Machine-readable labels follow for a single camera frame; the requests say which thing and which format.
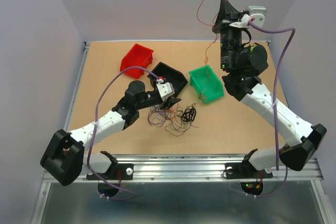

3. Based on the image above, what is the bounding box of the black plastic bin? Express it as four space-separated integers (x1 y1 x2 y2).
151 62 188 98

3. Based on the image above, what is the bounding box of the blue thin cable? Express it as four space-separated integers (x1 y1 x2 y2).
146 104 200 133

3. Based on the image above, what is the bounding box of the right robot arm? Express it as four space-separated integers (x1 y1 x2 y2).
212 0 327 179

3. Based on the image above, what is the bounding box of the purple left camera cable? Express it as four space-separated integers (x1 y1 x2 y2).
86 66 165 201

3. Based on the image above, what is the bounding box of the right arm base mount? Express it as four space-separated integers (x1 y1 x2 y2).
223 163 273 179

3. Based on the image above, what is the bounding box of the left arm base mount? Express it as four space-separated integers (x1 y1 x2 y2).
92 163 134 181

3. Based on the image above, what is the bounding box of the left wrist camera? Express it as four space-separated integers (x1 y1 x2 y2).
156 82 175 102

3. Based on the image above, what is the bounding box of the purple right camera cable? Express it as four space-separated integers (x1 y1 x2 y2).
246 22 296 199

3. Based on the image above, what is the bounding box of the red plastic bin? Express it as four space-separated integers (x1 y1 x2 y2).
120 44 154 79

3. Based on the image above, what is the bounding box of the green plastic bin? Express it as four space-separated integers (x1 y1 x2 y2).
189 65 224 104

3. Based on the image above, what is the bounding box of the aluminium table frame rail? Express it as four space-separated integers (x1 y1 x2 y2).
31 40 329 224

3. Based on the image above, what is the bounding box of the purple camera cable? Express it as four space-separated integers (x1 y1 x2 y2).
86 66 165 201
246 22 296 199

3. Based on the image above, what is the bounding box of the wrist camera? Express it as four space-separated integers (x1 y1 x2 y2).
228 5 268 29
156 82 175 102

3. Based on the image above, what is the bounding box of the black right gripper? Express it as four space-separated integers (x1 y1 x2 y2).
213 0 245 71

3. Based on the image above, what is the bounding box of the black thick cable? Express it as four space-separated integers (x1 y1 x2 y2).
181 104 197 123

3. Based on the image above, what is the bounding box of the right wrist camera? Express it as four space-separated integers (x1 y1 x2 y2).
228 5 268 29

